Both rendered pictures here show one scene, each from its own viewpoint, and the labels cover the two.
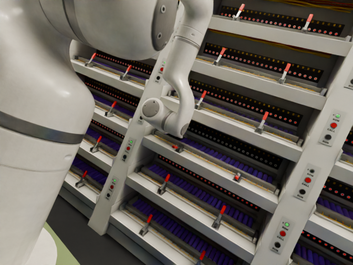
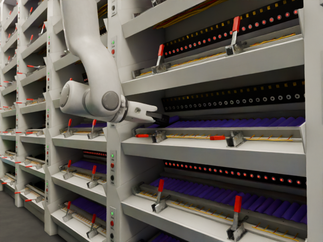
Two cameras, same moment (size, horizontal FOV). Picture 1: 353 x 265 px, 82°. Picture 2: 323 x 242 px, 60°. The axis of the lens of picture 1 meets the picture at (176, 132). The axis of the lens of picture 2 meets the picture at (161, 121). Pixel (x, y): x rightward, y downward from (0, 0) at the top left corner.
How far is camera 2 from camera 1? 0.47 m
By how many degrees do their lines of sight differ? 28
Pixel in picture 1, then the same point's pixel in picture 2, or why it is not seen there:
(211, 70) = (154, 14)
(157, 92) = not seen: hidden behind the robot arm
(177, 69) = (71, 33)
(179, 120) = (92, 91)
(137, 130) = (114, 137)
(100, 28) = not seen: outside the picture
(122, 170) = (115, 196)
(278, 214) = (314, 174)
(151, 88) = not seen: hidden behind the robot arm
